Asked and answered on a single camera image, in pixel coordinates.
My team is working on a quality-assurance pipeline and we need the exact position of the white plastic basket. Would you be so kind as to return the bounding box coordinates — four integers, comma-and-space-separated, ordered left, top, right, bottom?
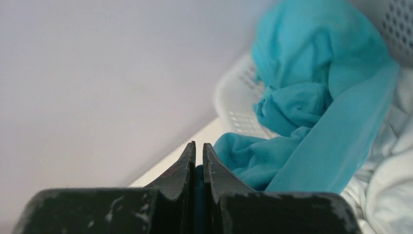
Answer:
213, 0, 413, 139

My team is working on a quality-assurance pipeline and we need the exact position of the white crumpled shirt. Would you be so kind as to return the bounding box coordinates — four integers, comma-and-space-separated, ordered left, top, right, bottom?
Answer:
341, 68, 413, 234

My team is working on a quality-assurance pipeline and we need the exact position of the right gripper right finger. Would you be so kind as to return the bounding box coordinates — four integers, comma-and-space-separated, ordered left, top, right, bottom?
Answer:
203, 143, 361, 234

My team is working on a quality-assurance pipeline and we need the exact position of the teal polo shirt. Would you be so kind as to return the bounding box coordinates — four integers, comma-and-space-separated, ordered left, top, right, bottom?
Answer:
193, 0, 401, 234

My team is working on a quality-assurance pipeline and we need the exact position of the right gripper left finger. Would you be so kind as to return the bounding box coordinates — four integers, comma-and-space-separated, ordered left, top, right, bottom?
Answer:
13, 142, 196, 234

